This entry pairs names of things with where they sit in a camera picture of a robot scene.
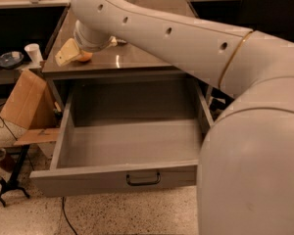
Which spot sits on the black metal stand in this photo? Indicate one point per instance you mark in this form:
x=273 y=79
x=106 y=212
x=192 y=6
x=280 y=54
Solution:
x=13 y=167

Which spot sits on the brown cardboard box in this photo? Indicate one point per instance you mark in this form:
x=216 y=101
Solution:
x=31 y=106

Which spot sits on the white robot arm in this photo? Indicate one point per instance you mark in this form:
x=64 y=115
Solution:
x=246 y=175

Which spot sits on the black office chair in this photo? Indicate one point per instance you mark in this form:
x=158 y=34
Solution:
x=275 y=17

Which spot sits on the dark blue plate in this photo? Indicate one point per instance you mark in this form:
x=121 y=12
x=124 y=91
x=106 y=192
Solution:
x=11 y=60

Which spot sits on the orange fruit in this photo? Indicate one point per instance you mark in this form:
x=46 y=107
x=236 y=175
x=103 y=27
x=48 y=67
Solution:
x=84 y=57

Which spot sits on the grey drawer cabinet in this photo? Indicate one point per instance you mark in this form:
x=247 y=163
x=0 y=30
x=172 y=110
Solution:
x=123 y=59

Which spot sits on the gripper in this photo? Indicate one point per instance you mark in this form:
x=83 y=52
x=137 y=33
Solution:
x=82 y=43

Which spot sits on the black drawer handle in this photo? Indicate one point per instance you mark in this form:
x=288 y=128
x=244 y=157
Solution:
x=143 y=179

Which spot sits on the low grey side shelf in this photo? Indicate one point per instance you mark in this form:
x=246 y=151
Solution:
x=11 y=76

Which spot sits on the white paper cup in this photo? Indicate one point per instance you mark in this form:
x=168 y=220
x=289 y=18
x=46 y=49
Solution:
x=33 y=50

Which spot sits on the open grey top drawer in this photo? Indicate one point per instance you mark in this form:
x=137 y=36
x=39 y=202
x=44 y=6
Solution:
x=111 y=129

